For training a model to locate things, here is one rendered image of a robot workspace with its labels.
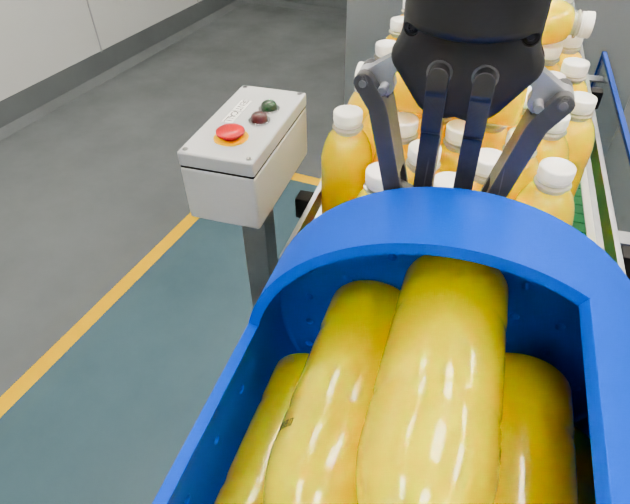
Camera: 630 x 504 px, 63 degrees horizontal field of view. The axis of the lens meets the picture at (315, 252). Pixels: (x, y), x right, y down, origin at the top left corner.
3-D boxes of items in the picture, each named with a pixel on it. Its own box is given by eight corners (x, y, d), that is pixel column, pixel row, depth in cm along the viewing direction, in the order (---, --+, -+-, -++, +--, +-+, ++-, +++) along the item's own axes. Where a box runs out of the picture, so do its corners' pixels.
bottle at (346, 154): (375, 230, 81) (384, 123, 69) (347, 252, 78) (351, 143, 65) (341, 212, 85) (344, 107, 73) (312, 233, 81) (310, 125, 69)
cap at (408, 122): (388, 140, 66) (390, 128, 65) (385, 126, 69) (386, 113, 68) (419, 140, 66) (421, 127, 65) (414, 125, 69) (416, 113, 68)
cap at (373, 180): (358, 181, 59) (359, 168, 58) (387, 173, 60) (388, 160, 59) (375, 199, 56) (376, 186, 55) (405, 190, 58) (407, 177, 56)
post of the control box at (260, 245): (278, 493, 140) (235, 188, 74) (283, 479, 143) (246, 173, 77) (291, 497, 139) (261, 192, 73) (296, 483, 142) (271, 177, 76)
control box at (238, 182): (190, 217, 69) (175, 149, 62) (249, 144, 83) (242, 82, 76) (259, 230, 67) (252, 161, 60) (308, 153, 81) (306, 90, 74)
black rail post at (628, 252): (600, 301, 70) (623, 258, 65) (598, 286, 72) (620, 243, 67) (618, 305, 69) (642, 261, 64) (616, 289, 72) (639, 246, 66)
